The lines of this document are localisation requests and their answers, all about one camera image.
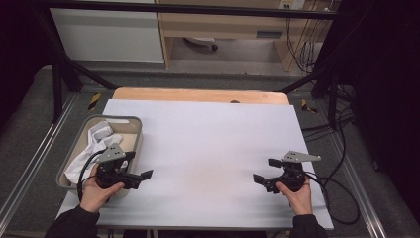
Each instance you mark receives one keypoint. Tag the white power strip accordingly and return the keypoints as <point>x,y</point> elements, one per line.
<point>292,4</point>

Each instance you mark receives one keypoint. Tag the light wooden desk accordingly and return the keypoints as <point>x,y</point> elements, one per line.
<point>224,29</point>

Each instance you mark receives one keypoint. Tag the person's left hand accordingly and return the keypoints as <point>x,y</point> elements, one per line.
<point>94,195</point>

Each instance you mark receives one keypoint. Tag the black curtain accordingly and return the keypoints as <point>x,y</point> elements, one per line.
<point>20,49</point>
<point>386,82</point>

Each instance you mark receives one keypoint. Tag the yellow black striped tape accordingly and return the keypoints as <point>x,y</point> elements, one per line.
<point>94,101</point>
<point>307,107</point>

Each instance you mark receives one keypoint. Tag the beige plastic basket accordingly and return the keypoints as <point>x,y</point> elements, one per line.
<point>131,127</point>

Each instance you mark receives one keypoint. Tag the white table board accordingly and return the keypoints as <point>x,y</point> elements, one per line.
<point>204,139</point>

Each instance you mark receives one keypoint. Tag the white office chair base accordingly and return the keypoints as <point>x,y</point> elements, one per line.
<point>201,41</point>

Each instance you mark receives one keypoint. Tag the white cabinet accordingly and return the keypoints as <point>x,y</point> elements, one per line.
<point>109,36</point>

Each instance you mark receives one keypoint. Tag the white cloth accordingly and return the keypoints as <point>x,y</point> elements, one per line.
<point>95,140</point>

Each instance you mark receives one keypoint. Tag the person's right hand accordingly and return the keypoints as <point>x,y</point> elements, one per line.
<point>298,200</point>

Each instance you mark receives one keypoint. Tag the black metal crossbar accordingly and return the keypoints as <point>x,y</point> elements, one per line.
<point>198,9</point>

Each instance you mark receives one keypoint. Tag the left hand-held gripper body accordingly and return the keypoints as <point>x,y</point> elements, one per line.
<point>111,176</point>

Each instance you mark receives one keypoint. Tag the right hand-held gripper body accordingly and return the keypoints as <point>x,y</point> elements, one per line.
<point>292,177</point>

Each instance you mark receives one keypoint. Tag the black metal stand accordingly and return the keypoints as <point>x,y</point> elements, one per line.
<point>57,82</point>
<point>333,92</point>

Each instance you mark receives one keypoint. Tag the aluminium floor rail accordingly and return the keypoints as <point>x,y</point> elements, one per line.
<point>36,162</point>
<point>360,191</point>

